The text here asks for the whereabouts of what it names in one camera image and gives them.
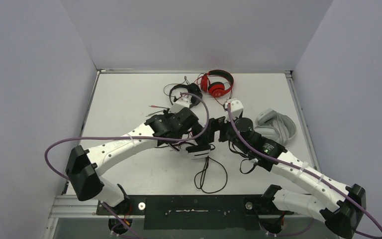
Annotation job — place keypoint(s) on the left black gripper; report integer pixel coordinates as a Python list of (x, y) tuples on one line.
[(203, 138)]

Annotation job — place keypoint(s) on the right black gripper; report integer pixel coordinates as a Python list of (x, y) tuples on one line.
[(222, 125)]

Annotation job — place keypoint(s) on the grey white headphones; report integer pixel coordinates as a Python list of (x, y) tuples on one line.
[(275, 126)]

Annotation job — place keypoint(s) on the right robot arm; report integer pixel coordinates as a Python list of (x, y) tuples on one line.
[(339, 206)]

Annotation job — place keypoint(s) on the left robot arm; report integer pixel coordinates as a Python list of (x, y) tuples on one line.
[(86, 167)]

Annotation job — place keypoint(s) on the red headphones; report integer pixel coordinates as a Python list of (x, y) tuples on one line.
[(216, 89)]

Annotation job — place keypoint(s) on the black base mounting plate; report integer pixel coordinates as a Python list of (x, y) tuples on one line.
[(201, 212)]

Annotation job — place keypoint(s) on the aluminium frame rail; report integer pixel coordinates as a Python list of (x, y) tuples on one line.
[(186, 161)]

